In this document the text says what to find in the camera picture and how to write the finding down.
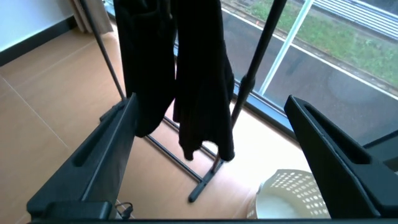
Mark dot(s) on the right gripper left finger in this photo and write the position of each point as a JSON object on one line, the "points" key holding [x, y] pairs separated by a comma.
{"points": [[99, 165]]}

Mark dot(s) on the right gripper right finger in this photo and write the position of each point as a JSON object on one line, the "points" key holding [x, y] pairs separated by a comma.
{"points": [[342, 174]]}

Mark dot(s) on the black shorts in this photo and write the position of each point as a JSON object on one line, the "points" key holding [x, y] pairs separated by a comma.
{"points": [[149, 62]]}

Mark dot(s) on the black garment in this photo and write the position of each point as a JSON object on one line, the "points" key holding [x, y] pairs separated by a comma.
{"points": [[205, 93]]}

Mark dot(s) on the white laundry basket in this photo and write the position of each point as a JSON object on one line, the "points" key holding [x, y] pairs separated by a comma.
{"points": [[289, 193]]}

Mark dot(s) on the black clothes rack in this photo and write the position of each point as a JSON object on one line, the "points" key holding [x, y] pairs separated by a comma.
{"points": [[247, 84]]}

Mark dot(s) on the window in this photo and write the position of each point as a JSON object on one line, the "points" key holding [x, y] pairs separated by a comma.
{"points": [[326, 77]]}

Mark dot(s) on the beige curtain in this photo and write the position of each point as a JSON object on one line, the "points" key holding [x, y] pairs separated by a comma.
{"points": [[93, 15]]}

